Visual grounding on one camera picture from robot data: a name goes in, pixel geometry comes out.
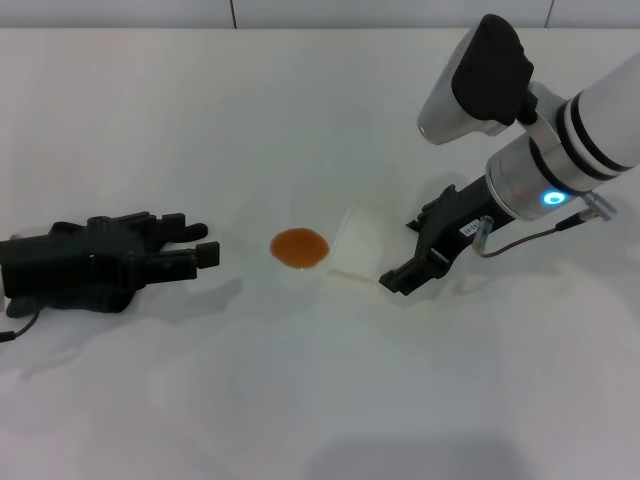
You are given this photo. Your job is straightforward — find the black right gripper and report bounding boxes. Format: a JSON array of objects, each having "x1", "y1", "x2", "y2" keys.
[{"x1": 378, "y1": 173, "x2": 517, "y2": 297}]

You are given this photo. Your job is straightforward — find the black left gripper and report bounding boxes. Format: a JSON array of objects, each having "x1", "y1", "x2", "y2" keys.
[{"x1": 0, "y1": 211, "x2": 222, "y2": 300}]

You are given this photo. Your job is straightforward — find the white paper cup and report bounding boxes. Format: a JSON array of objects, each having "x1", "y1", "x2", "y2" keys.
[{"x1": 327, "y1": 207, "x2": 390, "y2": 292}]

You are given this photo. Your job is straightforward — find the dark cloth rag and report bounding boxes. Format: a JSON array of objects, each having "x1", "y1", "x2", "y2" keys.
[{"x1": 5, "y1": 222, "x2": 210, "y2": 320}]

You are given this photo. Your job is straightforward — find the orange-brown liquid stain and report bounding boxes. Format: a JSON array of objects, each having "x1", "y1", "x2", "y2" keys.
[{"x1": 269, "y1": 227, "x2": 331, "y2": 272}]

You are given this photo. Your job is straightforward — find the right wrist cable with plug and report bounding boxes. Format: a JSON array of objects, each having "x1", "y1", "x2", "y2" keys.
[{"x1": 471, "y1": 191, "x2": 619, "y2": 259}]

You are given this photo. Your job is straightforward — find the wrist cable with plug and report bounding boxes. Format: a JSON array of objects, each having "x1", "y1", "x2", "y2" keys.
[
  {"x1": 471, "y1": 191, "x2": 619, "y2": 259},
  {"x1": 0, "y1": 308, "x2": 42, "y2": 345}
]

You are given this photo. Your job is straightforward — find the left wrist cable with plug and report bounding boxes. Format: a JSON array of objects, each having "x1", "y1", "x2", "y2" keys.
[{"x1": 0, "y1": 308, "x2": 42, "y2": 345}]

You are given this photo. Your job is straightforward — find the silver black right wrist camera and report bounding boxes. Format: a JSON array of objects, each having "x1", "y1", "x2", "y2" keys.
[{"x1": 417, "y1": 13, "x2": 537, "y2": 147}]

